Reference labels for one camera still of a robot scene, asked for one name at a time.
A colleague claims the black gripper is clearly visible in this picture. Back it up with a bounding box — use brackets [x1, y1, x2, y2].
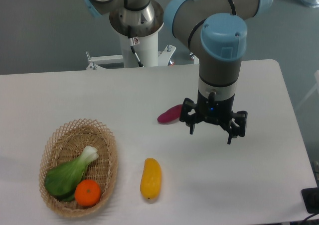
[179, 80, 248, 145]

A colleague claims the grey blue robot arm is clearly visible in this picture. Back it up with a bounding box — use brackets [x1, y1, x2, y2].
[84, 0, 273, 139]

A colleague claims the woven wicker basket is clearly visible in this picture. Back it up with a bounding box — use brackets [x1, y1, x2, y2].
[39, 119, 118, 218]

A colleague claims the purple sweet potato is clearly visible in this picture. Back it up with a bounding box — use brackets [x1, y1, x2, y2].
[157, 104, 182, 124]

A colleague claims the yellow mango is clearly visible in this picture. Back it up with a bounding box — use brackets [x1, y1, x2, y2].
[140, 158, 162, 200]

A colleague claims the black device at edge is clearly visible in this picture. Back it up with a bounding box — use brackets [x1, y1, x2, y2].
[301, 187, 319, 214]

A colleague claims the orange fruit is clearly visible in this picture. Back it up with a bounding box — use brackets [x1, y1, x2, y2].
[74, 179, 101, 207]

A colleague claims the green bok choy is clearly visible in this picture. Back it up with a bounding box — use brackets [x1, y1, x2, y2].
[44, 146, 99, 202]

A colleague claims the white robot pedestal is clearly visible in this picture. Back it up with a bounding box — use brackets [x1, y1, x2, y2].
[86, 0, 176, 70]

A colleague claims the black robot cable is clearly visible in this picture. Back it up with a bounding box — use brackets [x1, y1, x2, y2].
[127, 25, 145, 68]

